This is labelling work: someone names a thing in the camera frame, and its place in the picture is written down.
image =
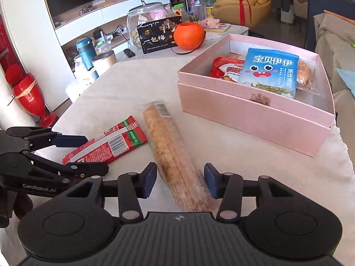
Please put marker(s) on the cream tablecloth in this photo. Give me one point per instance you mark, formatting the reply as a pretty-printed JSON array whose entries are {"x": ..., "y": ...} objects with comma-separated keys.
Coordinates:
[{"x": 116, "y": 88}]

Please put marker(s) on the black remote control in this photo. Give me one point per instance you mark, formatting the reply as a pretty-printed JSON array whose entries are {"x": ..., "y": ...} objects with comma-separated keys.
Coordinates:
[{"x": 129, "y": 53}]

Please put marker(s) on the red roast chicken packet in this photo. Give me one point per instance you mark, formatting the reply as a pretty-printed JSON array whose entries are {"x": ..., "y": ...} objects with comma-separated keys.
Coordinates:
[{"x": 224, "y": 69}]

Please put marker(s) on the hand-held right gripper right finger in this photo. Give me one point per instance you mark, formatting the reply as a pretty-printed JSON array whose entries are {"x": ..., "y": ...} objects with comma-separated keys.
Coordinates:
[{"x": 210, "y": 182}]

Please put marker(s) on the teal thermos bottle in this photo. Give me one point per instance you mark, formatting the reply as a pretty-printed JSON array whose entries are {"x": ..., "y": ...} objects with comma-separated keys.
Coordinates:
[{"x": 85, "y": 51}]

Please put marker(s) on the long clear cracker roll packet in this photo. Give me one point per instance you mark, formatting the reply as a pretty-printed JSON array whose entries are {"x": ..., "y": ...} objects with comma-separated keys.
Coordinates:
[{"x": 166, "y": 149}]

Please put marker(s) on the beige metal mug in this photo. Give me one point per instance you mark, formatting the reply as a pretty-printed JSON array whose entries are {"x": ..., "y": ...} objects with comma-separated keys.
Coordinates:
[{"x": 104, "y": 63}]

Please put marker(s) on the clear bread packet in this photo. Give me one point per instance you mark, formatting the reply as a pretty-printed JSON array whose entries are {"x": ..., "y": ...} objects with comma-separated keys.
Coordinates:
[{"x": 303, "y": 73}]

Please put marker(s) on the pink plush toy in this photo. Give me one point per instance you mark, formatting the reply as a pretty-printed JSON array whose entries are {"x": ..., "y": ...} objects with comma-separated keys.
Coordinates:
[{"x": 209, "y": 23}]

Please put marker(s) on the yellow plush armchair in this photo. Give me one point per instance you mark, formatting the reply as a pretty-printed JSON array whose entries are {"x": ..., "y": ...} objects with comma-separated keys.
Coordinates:
[{"x": 230, "y": 11}]

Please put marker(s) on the pink cardboard box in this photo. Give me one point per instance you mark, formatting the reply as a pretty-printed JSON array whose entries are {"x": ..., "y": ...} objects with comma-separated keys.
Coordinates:
[{"x": 249, "y": 128}]

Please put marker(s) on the giant red bottle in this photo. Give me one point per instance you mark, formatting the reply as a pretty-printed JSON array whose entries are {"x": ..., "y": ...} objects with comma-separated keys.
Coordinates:
[{"x": 29, "y": 97}]

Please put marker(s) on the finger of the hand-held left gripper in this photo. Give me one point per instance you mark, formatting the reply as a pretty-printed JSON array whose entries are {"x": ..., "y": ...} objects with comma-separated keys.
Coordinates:
[
  {"x": 72, "y": 141},
  {"x": 88, "y": 169}
]

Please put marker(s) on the clear cracker packet red edge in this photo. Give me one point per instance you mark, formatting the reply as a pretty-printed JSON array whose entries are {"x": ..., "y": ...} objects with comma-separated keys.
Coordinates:
[{"x": 237, "y": 54}]

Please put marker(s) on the red striped sausage packet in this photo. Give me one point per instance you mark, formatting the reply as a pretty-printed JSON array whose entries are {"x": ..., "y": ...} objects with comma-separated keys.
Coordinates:
[{"x": 111, "y": 144}]

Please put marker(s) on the orange pumpkin bucket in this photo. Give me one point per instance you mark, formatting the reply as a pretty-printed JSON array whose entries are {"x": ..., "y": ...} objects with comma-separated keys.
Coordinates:
[{"x": 188, "y": 36}]

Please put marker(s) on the blue printed cardboard sheet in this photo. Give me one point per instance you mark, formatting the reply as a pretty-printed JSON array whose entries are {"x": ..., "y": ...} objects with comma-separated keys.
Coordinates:
[{"x": 346, "y": 81}]

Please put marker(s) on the small bicycle model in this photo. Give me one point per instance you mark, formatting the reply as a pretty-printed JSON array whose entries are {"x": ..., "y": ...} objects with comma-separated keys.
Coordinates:
[{"x": 85, "y": 10}]

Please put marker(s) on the black printed gift box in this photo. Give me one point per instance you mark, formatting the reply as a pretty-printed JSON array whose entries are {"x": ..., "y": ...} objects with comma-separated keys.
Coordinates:
[{"x": 158, "y": 36}]

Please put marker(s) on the blue seaweed snack packet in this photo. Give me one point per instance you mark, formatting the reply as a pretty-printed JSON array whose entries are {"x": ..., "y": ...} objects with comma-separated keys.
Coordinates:
[{"x": 266, "y": 73}]

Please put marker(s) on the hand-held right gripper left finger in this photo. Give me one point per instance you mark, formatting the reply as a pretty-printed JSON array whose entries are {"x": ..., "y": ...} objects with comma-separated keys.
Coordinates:
[{"x": 149, "y": 182}]

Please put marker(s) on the clear toy container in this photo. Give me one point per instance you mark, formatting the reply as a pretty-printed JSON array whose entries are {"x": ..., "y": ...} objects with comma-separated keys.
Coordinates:
[{"x": 180, "y": 12}]

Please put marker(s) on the white power strip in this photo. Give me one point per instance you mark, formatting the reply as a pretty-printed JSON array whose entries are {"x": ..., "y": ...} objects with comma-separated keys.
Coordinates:
[{"x": 111, "y": 35}]

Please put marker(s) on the white television cabinet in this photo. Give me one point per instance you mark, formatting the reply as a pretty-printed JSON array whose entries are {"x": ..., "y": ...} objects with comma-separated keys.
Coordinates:
[{"x": 33, "y": 47}]

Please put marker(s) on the large glass jar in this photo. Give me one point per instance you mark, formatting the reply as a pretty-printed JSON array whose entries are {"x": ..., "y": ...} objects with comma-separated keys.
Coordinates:
[{"x": 138, "y": 16}]

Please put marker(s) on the white low cabinet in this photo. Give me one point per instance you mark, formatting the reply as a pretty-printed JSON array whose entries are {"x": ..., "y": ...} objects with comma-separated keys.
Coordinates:
[{"x": 238, "y": 31}]

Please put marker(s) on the small glass snack jar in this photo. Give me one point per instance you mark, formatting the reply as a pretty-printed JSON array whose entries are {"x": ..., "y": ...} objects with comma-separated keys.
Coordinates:
[{"x": 102, "y": 48}]

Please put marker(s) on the thin picture book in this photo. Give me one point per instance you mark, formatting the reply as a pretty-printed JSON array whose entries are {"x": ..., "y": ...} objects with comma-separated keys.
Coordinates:
[{"x": 224, "y": 27}]

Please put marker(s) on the grey covered sofa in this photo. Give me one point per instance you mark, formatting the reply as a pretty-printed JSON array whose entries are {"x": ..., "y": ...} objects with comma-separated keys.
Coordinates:
[{"x": 330, "y": 38}]

